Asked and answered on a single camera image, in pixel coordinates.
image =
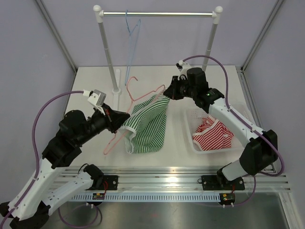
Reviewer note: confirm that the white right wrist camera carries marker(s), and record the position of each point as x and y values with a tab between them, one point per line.
183	67

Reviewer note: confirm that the left aluminium frame post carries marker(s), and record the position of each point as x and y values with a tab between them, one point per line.
51	26

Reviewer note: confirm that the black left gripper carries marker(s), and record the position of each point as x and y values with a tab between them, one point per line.
114	119

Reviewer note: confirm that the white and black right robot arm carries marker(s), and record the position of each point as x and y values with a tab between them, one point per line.
259	146

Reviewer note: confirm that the white and silver clothes rack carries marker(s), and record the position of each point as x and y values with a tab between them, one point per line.
116	74

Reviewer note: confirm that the blue wire hanger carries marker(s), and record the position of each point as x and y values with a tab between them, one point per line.
132	44

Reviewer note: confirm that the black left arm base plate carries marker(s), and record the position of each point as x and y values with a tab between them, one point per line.
106	182

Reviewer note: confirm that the green striped tank top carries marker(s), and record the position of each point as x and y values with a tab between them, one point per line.
144	131

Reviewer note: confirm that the aluminium mounting rail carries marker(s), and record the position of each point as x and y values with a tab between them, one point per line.
172	179

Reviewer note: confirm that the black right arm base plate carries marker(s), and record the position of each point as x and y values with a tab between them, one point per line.
211	183

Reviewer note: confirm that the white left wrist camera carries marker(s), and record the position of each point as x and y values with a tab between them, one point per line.
96	98

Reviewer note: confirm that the red striped tank top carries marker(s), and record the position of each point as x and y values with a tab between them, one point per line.
212	134

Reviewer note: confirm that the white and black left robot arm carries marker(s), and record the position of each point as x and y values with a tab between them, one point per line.
32	208

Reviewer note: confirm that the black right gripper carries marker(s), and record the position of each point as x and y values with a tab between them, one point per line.
172	91

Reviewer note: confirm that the white plastic basket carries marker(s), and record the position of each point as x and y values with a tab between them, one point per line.
193	118

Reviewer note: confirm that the white slotted cable duct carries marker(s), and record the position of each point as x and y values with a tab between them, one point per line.
147	197

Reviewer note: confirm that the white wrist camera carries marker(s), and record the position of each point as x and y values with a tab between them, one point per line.
96	98
183	67

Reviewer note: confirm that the aluminium frame post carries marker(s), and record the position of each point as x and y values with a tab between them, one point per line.
51	26
263	32

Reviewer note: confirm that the right aluminium frame post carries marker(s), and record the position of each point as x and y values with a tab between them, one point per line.
263	32

